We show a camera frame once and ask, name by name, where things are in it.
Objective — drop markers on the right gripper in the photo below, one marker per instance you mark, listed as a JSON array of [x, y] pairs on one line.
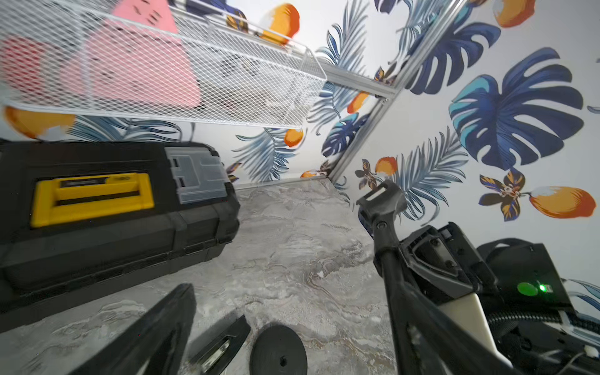
[[515, 280]]

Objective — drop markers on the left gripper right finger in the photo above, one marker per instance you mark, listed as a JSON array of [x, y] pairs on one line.
[[426, 341]]

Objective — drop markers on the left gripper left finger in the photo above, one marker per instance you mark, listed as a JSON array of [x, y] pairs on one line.
[[154, 344]]

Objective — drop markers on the black stand pole with clip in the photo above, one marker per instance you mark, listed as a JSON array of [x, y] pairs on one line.
[[378, 210]]

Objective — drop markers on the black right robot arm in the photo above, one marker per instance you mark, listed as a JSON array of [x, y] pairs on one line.
[[531, 347]]

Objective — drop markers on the black plastic toolbox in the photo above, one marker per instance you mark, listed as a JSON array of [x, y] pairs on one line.
[[82, 220]]

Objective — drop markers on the pink triangular object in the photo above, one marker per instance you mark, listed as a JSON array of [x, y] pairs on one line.
[[134, 55]]

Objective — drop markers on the white mesh wall basket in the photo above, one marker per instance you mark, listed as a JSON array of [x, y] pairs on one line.
[[197, 61]]

